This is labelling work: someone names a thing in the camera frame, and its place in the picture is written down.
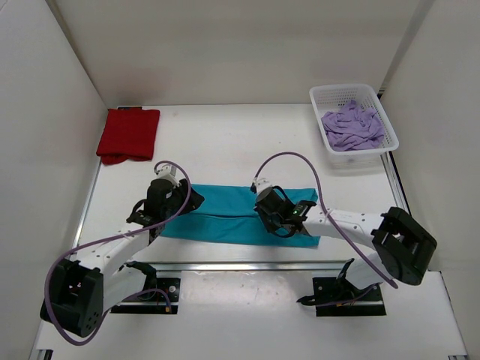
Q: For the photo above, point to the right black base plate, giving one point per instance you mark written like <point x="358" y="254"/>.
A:
<point x="333" y="298"/>

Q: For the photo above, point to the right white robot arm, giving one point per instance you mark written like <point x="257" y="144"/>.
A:
<point x="391" y="247"/>

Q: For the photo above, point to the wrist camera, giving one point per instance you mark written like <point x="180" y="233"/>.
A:
<point x="258" y="185"/>
<point x="167" y="172"/>

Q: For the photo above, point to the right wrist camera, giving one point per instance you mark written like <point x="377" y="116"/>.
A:
<point x="258" y="185"/>

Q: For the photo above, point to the teal t-shirt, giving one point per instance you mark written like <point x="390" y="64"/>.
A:
<point x="227" y="216"/>

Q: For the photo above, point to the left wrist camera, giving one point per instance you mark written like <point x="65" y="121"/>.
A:
<point x="167" y="172"/>

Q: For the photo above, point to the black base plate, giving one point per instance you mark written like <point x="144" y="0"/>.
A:
<point x="333" y="298"/>
<point x="165" y="302"/>

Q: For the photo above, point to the lavender t-shirt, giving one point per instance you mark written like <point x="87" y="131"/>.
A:
<point x="353" y="128"/>

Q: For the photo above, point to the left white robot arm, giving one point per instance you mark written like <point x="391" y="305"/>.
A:
<point x="79" y="292"/>

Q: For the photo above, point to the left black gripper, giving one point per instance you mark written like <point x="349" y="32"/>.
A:
<point x="194" y="201"/>

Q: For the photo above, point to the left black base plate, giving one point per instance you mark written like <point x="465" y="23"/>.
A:
<point x="165" y="302"/>

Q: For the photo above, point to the red t-shirt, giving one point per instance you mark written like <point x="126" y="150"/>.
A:
<point x="129" y="134"/>

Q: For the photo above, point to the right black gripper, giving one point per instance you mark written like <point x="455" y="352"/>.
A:
<point x="272" y="228"/>

